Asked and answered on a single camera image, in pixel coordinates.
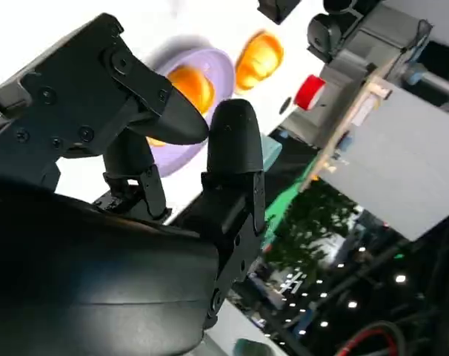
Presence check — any orange and white bread roll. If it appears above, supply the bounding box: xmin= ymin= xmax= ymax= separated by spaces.
xmin=233 ymin=31 xmax=285 ymax=92
xmin=146 ymin=65 xmax=215 ymax=148

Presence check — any grey machine housing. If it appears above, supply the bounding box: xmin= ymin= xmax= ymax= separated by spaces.
xmin=313 ymin=0 xmax=436 ymax=148

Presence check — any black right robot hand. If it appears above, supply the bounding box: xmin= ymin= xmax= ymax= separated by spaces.
xmin=0 ymin=13 xmax=266 ymax=356

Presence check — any lilac plate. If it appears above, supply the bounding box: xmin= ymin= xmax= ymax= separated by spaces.
xmin=144 ymin=46 xmax=236 ymax=177

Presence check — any red emergency stop button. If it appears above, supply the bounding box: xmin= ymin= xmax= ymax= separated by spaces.
xmin=294 ymin=73 xmax=327 ymax=111

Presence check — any red cable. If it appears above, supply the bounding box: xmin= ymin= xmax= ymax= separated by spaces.
xmin=337 ymin=320 xmax=409 ymax=356

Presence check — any green cloth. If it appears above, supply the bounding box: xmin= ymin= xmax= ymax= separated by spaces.
xmin=263 ymin=172 xmax=324 ymax=223

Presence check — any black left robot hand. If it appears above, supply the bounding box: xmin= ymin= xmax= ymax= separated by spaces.
xmin=256 ymin=0 xmax=303 ymax=26

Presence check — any grey flat panel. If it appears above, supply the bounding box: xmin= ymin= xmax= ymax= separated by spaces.
xmin=322 ymin=62 xmax=449 ymax=242

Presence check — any black cylinder machine part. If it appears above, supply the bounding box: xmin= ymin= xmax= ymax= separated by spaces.
xmin=307 ymin=13 xmax=359 ymax=62

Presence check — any pale green mug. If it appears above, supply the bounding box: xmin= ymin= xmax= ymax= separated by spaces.
xmin=260 ymin=133 xmax=284 ymax=175

